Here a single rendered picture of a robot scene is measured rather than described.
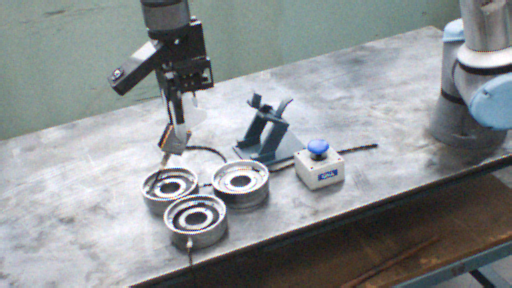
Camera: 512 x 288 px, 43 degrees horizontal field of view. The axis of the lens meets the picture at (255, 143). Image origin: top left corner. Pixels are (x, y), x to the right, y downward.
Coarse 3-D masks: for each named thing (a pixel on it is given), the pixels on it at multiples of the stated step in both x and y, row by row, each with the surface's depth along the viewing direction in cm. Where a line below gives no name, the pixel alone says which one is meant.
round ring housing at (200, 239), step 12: (180, 204) 114; (216, 204) 113; (168, 216) 111; (192, 216) 112; (204, 216) 112; (168, 228) 108; (192, 228) 108; (216, 228) 107; (180, 240) 107; (192, 240) 106; (204, 240) 106; (216, 240) 109
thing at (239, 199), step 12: (228, 168) 122; (240, 168) 122; (252, 168) 122; (264, 168) 119; (216, 180) 119; (228, 180) 119; (240, 180) 121; (252, 180) 118; (264, 180) 116; (216, 192) 116; (228, 192) 114; (240, 192) 113; (252, 192) 114; (264, 192) 116; (228, 204) 116; (240, 204) 115; (252, 204) 116
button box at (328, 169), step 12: (300, 156) 120; (312, 156) 119; (324, 156) 119; (336, 156) 119; (300, 168) 121; (312, 168) 117; (324, 168) 117; (336, 168) 118; (312, 180) 117; (324, 180) 118; (336, 180) 120
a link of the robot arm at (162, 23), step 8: (184, 0) 101; (144, 8) 101; (152, 8) 100; (160, 8) 99; (168, 8) 99; (176, 8) 100; (184, 8) 101; (144, 16) 102; (152, 16) 100; (160, 16) 100; (168, 16) 100; (176, 16) 101; (184, 16) 102; (144, 24) 104; (152, 24) 101; (160, 24) 101; (168, 24) 101; (176, 24) 101; (184, 24) 102; (160, 32) 102
